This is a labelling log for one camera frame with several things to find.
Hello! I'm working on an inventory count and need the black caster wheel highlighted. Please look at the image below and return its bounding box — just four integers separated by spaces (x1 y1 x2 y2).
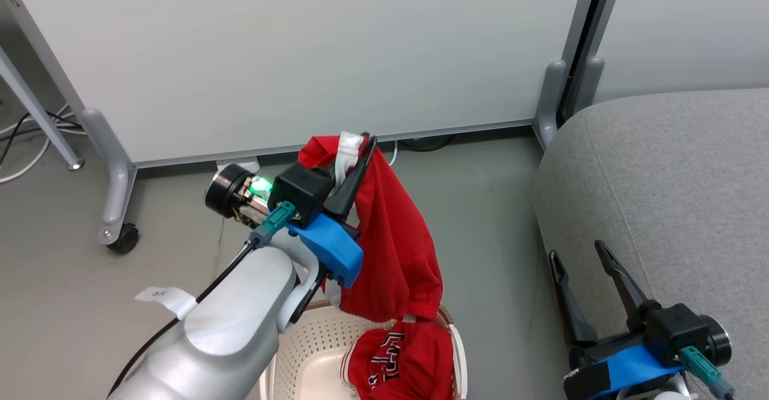
108 223 140 255

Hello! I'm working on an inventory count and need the black floor cable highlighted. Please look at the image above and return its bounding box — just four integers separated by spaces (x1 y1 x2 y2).
0 112 85 166

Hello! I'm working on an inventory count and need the short grey partition foot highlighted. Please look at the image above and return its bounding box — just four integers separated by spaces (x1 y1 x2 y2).
571 56 606 115

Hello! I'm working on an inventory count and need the grey partition foot with caster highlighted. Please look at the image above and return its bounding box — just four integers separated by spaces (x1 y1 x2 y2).
81 108 138 246

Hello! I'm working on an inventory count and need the white power strip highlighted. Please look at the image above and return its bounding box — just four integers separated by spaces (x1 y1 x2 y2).
215 157 260 176

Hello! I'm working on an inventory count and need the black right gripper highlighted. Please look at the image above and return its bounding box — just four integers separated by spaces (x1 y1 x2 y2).
549 241 663 372

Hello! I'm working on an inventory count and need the grey fabric sofa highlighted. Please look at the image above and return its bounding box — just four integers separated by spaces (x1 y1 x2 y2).
532 88 769 400

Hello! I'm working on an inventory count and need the narrow white partition panel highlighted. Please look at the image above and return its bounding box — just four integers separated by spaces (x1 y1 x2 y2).
595 0 769 103

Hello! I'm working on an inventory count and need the cream perforated laundry basket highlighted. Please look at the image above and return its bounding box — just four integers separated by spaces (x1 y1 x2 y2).
260 300 468 400

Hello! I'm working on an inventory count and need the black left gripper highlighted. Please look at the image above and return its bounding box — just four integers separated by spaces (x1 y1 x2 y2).
205 131 378 228

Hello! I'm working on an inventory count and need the red jersey with white trim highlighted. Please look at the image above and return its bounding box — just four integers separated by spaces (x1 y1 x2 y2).
297 131 455 400

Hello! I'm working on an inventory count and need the right arm teal plug cable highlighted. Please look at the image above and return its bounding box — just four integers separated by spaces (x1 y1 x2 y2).
680 346 737 400

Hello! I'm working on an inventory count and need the large white partition panel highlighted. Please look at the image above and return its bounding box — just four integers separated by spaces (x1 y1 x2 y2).
0 0 601 169

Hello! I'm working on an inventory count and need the blue right camera mount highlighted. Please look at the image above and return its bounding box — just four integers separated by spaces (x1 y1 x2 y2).
565 345 687 399

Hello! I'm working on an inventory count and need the white paper label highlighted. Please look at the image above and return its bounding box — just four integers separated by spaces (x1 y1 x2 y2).
135 286 196 320

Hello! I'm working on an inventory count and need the black cable under partition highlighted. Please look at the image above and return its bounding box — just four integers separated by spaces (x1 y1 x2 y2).
400 136 457 152

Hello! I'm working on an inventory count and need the grey slanted table leg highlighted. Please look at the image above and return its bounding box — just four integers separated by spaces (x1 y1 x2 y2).
0 46 85 171

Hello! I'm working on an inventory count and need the white floor cable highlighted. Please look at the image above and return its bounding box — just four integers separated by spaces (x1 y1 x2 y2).
0 105 71 183

